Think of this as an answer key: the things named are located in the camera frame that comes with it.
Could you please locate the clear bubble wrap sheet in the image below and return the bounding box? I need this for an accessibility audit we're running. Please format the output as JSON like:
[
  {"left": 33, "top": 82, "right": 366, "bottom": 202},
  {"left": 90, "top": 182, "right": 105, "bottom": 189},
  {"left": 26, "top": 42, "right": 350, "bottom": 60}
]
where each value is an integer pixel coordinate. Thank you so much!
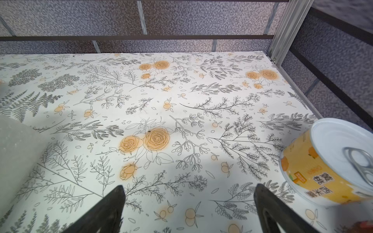
[{"left": 1, "top": 115, "right": 48, "bottom": 214}]

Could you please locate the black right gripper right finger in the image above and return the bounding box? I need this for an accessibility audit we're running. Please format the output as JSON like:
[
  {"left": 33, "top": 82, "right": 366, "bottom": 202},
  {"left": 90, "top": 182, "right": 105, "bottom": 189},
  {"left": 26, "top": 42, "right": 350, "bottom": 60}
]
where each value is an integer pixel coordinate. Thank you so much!
[{"left": 254, "top": 184, "right": 317, "bottom": 233}]

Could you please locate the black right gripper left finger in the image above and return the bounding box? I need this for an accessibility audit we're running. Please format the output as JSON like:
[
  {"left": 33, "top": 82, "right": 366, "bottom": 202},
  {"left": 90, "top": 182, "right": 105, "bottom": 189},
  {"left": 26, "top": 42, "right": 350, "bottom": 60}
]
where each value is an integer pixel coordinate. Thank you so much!
[{"left": 64, "top": 185, "right": 126, "bottom": 233}]

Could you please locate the red jam jar black lid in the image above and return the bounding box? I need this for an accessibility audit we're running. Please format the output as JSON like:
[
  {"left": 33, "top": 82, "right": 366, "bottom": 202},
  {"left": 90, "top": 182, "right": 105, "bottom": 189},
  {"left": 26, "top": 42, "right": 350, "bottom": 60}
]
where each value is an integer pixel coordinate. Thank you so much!
[{"left": 348, "top": 220, "right": 373, "bottom": 233}]

